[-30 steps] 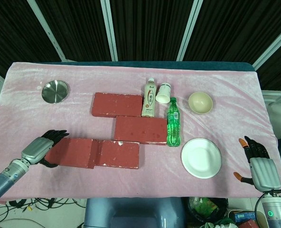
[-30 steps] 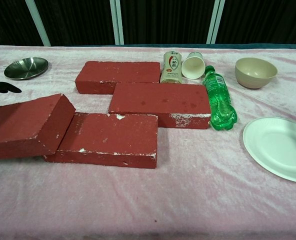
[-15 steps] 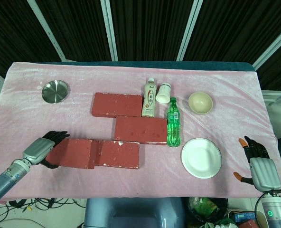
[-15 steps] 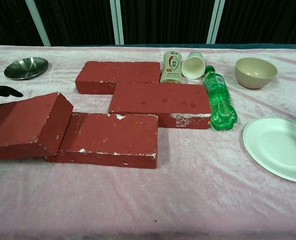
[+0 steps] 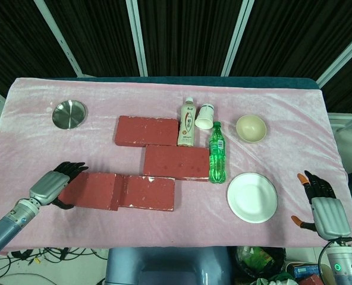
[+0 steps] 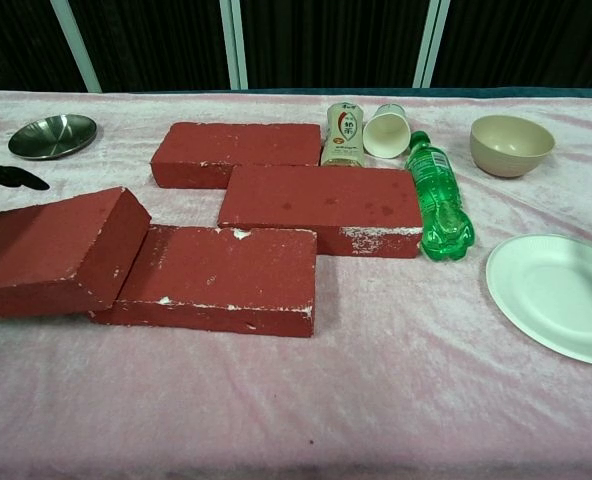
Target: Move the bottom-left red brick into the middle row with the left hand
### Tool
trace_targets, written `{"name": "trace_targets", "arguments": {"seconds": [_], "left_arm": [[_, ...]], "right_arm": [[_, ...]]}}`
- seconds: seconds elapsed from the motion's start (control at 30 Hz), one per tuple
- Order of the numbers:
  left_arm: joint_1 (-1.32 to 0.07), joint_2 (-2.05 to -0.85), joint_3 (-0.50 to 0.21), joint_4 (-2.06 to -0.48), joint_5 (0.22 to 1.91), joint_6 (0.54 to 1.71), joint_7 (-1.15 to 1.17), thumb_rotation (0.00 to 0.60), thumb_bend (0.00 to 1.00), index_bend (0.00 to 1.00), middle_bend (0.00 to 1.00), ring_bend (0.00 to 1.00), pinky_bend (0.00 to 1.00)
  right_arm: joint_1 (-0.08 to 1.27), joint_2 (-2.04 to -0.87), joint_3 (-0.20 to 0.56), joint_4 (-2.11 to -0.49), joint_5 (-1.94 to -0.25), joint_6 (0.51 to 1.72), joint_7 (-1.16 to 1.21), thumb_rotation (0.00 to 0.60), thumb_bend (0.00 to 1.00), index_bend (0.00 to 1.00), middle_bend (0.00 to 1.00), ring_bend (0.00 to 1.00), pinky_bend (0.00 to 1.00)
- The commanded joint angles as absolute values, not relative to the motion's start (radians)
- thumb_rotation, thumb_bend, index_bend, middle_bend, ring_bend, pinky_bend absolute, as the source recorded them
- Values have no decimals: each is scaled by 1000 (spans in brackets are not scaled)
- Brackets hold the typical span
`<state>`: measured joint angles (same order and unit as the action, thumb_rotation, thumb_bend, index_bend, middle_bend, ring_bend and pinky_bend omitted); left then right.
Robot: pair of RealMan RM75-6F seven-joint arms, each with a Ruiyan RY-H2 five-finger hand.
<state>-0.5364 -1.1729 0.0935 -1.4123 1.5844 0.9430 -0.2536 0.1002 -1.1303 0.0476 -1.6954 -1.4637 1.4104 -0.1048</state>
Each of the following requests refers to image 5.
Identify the floor cable tangle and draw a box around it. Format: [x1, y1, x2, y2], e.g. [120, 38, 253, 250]
[0, 246, 109, 285]

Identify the red brick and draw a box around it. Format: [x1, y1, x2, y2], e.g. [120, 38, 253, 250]
[114, 115, 179, 148]
[58, 171, 127, 212]
[142, 144, 210, 182]
[118, 175, 176, 213]

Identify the black curtain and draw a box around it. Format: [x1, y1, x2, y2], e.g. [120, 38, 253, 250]
[0, 0, 352, 114]

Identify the beige bowl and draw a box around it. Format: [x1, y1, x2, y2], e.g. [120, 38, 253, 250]
[235, 115, 268, 144]

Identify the red block on floor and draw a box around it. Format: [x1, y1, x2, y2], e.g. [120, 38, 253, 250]
[297, 274, 326, 285]

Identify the white frame post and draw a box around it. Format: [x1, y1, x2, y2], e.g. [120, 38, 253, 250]
[38, 0, 84, 77]
[125, 0, 149, 77]
[315, 29, 352, 87]
[222, 0, 254, 77]

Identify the blue box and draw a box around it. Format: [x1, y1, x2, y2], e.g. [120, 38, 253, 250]
[285, 261, 325, 278]

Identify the round steel dish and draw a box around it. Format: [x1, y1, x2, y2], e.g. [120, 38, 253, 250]
[51, 100, 87, 130]

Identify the white round plate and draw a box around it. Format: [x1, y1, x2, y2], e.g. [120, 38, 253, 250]
[227, 172, 279, 224]

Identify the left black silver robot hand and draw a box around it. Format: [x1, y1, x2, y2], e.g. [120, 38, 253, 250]
[29, 161, 89, 210]

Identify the milk tea bottle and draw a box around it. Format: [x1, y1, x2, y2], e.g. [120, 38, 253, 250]
[177, 97, 198, 147]

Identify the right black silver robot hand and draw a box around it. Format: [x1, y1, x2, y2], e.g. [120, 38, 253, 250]
[291, 170, 352, 243]

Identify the white paper cup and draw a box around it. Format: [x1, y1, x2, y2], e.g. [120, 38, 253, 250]
[194, 103, 215, 131]

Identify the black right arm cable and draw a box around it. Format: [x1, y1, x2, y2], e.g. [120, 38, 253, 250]
[318, 237, 352, 285]

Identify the black lined trash bin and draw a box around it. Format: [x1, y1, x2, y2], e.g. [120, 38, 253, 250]
[234, 245, 287, 285]

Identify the green plastic soda bottle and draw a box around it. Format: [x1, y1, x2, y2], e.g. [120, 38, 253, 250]
[208, 121, 228, 185]

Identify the teal padded table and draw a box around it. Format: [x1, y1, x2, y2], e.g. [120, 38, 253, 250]
[76, 76, 322, 90]

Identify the white green plastic bag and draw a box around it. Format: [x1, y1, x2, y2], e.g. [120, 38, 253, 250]
[250, 273, 296, 285]

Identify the pink velvet tablecloth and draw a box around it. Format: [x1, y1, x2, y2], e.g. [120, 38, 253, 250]
[0, 77, 352, 257]

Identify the white metal rack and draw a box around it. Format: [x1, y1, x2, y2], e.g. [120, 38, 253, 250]
[327, 112, 352, 133]

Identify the blue grey robot torso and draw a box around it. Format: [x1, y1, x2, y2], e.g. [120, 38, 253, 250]
[105, 246, 233, 285]

